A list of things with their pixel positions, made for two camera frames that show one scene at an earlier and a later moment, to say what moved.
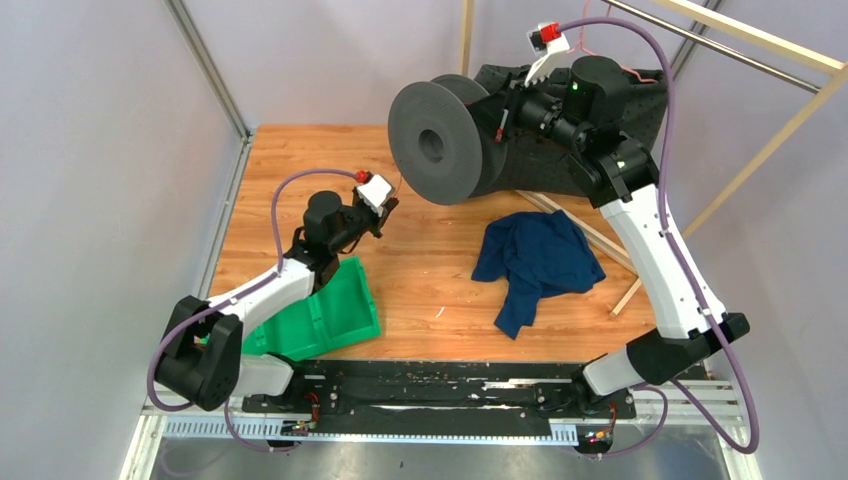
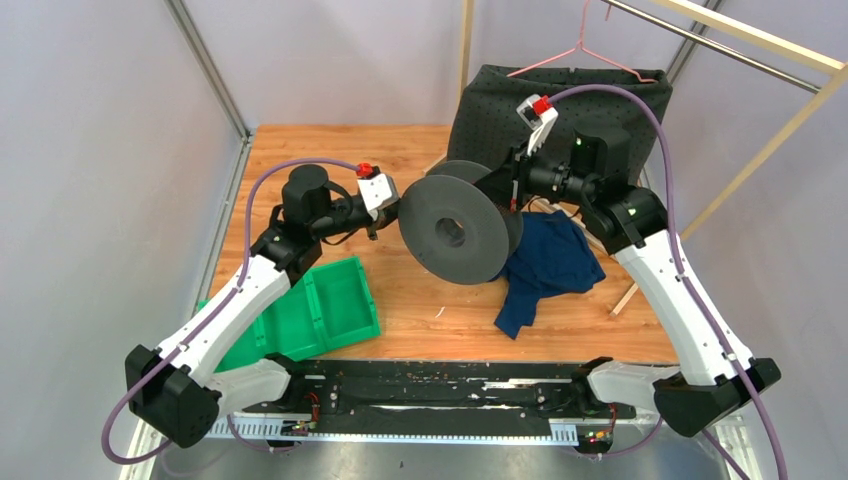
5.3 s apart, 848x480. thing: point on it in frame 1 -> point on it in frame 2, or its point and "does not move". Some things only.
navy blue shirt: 539,254 does not move
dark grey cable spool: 441,152 -> 453,229
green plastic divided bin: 339,313 does not move
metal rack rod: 718,43 does not move
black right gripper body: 533,110 -> 528,177
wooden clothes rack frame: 793,48 does not move
